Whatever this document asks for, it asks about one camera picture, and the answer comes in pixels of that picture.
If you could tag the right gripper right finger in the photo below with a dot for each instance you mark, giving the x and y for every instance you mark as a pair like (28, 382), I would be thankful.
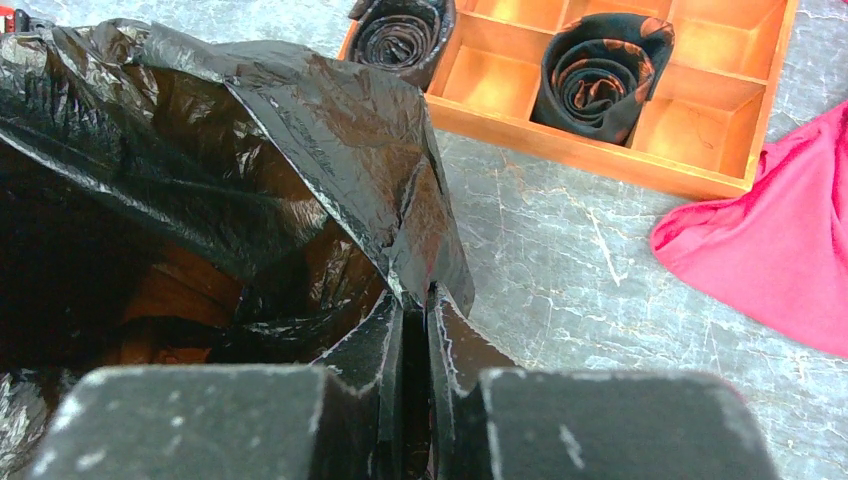
(495, 420)

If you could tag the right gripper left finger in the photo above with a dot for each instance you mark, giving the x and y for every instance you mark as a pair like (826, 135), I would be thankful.
(335, 418)

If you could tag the black rolled bag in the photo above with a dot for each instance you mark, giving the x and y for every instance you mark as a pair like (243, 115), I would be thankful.
(598, 73)
(404, 37)

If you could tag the black rolled bag centre right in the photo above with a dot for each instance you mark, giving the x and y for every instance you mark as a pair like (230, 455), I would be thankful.
(598, 73)

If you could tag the orange compartment tray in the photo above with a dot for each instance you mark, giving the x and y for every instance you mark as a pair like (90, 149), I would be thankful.
(699, 136)

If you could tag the black trash bag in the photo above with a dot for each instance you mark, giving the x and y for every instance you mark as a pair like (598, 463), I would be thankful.
(170, 202)

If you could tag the red cloth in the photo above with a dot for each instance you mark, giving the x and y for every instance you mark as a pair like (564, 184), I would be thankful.
(778, 253)

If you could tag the black rolled bag front left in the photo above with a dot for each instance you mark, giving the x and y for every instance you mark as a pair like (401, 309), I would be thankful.
(404, 37)

